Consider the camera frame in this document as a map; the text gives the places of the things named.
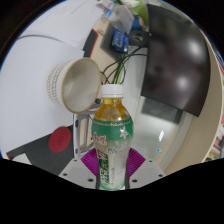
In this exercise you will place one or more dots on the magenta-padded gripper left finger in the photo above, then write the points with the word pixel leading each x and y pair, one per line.
pixel 78 173

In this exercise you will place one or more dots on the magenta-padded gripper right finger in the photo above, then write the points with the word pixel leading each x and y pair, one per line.
pixel 146 173

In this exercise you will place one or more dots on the green-labelled clear drink bottle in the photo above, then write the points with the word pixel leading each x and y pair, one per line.
pixel 111 140

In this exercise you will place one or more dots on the grey metal laptop stand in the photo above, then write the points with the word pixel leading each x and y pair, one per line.
pixel 81 136

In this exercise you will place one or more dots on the flat round red coaster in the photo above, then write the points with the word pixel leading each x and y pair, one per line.
pixel 60 140

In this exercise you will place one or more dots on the black desk mat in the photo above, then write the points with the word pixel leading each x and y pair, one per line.
pixel 40 155

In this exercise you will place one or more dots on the small white napkin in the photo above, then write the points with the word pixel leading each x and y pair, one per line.
pixel 21 159

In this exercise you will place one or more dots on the white patterned paper cup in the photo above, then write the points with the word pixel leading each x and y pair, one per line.
pixel 78 85

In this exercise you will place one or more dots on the black computer monitor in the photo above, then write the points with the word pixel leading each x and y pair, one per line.
pixel 176 56

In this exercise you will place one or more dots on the black red-edged notebook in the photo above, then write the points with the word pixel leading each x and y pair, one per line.
pixel 90 43

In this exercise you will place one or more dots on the blue electronics board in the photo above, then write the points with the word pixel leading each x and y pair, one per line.
pixel 120 40

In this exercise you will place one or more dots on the printed white paper sheet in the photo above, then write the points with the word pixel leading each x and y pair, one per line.
pixel 63 23

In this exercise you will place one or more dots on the clear plastic box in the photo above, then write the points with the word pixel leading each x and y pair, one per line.
pixel 121 16

